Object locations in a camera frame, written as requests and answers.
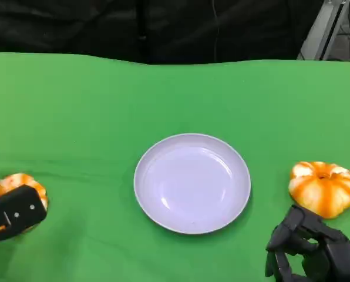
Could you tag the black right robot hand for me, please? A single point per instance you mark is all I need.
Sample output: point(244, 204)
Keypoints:
point(333, 255)

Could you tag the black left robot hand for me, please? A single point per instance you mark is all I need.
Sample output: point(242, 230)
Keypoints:
point(16, 211)

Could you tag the large green table cloth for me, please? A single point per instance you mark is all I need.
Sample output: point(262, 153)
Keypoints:
point(104, 111)

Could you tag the lilac plate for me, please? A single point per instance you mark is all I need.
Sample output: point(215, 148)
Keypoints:
point(192, 185)

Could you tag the black table skirt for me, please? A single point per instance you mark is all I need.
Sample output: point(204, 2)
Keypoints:
point(75, 26)

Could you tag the aluminium frame post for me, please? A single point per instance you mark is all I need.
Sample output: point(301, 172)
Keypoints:
point(324, 26)

